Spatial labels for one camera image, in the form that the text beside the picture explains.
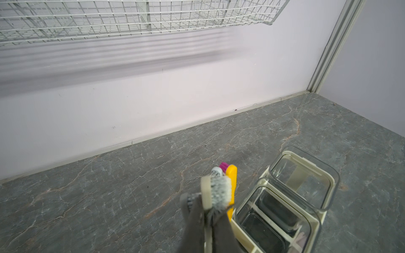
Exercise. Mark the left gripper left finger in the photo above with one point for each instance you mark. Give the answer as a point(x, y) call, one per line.
point(193, 238)

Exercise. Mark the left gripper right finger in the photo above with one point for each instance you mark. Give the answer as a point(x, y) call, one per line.
point(224, 240)

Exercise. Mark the grey-green toothbrush vertical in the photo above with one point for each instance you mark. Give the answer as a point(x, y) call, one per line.
point(186, 203)

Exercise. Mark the yellow toothbrush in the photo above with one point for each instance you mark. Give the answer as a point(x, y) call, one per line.
point(231, 171)

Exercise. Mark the light blue toothbrush vertical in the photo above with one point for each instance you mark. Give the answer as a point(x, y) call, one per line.
point(216, 172)

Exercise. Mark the cream toothbrush holder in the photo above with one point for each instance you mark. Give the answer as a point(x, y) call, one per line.
point(285, 210)

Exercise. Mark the white wire wall basket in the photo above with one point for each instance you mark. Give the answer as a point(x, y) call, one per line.
point(49, 21)

